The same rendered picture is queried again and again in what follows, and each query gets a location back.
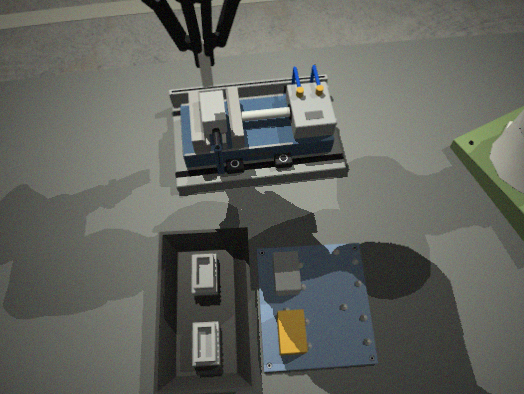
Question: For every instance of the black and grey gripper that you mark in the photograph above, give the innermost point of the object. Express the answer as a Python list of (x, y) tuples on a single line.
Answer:
[(203, 51)]

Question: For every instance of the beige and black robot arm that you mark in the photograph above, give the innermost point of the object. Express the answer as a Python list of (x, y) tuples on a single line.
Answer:
[(507, 154)]

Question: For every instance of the yellow rectangular block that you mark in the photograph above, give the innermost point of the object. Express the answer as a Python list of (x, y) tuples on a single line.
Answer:
[(291, 332)]

